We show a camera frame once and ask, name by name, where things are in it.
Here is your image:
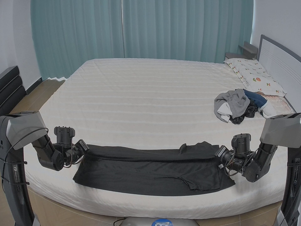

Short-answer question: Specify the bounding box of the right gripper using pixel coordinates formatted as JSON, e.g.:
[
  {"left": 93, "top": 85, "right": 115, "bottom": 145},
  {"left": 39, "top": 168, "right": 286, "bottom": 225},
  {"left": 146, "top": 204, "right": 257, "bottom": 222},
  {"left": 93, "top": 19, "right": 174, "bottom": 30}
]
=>
[{"left": 215, "top": 145, "right": 233, "bottom": 168}]

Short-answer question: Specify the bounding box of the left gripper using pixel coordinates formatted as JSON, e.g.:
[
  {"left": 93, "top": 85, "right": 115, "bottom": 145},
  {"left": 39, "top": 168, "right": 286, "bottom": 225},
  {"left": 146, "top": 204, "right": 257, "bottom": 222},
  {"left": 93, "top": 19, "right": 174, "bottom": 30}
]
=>
[{"left": 71, "top": 139, "right": 90, "bottom": 162}]

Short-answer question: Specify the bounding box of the black T-shirt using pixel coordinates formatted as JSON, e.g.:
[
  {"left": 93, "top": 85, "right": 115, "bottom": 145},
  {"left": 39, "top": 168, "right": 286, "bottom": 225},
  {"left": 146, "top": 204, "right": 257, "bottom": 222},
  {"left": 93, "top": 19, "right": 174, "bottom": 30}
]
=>
[{"left": 72, "top": 141, "right": 236, "bottom": 196}]

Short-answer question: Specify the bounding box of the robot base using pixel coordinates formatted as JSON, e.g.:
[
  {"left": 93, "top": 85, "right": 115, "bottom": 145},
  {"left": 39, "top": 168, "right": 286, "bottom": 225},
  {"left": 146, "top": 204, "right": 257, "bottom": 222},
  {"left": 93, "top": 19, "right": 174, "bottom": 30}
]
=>
[{"left": 121, "top": 216, "right": 195, "bottom": 226}]

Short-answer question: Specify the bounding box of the pile of clothes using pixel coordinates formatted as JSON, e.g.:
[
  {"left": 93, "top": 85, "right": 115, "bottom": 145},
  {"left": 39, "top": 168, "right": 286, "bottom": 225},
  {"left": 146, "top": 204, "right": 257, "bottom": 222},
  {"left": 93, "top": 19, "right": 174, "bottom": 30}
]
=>
[{"left": 214, "top": 89, "right": 274, "bottom": 125}]

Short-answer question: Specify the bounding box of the bed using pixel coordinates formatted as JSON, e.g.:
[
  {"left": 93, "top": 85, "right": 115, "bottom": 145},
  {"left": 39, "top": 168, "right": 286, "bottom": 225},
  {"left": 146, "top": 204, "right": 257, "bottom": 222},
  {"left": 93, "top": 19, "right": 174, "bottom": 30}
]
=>
[{"left": 22, "top": 34, "right": 301, "bottom": 217}]

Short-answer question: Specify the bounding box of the white printed pillow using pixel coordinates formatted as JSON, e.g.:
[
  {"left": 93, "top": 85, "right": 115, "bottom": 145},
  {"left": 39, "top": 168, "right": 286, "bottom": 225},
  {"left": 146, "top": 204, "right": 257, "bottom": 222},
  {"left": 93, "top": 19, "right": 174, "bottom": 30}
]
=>
[{"left": 223, "top": 58, "right": 287, "bottom": 97}]

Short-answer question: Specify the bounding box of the black chest of drawers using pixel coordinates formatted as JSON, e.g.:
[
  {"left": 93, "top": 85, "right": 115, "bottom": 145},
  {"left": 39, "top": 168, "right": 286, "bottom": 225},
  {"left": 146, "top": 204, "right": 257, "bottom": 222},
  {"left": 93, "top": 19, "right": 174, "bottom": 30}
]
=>
[{"left": 0, "top": 66, "right": 26, "bottom": 113}]

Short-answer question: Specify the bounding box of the grey bedside table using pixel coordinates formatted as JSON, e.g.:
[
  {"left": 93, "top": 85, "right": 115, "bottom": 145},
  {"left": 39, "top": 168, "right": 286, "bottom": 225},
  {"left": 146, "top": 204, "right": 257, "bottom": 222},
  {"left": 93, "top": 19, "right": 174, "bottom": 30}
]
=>
[{"left": 225, "top": 41, "right": 258, "bottom": 61}]

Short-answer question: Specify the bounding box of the blue-green curtain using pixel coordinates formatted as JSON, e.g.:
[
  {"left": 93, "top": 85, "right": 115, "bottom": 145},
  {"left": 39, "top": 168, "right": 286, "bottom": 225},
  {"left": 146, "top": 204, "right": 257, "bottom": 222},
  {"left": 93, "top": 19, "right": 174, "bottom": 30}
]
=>
[
  {"left": 31, "top": 0, "right": 124, "bottom": 79},
  {"left": 122, "top": 0, "right": 254, "bottom": 63}
]

